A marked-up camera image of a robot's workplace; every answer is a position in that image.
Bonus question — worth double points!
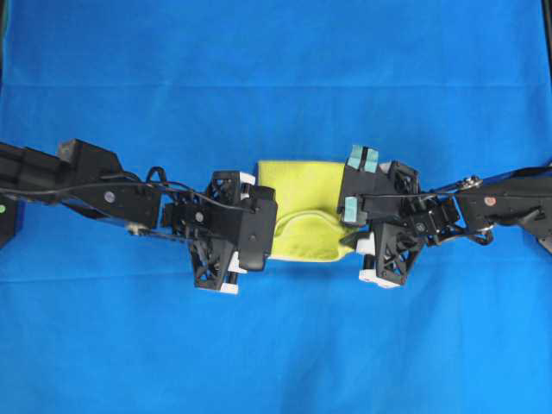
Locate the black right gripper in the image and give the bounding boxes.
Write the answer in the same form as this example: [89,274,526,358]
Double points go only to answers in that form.
[339,161,460,288]

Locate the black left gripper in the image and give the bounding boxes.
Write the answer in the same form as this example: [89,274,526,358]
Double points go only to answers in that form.
[161,171,256,294]

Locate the yellow-green towel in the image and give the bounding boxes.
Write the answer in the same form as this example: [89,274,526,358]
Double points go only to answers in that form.
[258,160,354,262]

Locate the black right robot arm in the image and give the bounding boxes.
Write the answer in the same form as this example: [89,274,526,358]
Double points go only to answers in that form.
[337,161,551,288]

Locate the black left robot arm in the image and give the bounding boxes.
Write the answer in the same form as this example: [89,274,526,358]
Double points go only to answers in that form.
[1,140,267,293]

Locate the blue table cloth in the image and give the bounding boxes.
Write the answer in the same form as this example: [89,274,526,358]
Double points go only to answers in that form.
[1,1,551,413]

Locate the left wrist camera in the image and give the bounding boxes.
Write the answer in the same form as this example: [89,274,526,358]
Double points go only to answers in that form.
[237,185,278,272]

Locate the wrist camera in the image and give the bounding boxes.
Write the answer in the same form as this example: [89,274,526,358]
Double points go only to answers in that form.
[337,145,400,227]
[237,185,278,272]

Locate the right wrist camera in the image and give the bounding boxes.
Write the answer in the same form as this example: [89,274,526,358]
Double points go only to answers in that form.
[337,145,400,227]

